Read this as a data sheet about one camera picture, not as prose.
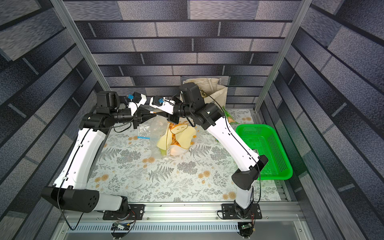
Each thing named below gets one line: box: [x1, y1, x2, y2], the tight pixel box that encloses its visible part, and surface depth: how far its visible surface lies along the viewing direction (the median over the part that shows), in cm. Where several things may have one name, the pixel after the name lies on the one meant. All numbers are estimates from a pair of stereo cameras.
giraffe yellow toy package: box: [157, 122, 197, 156], surface depth 85 cm
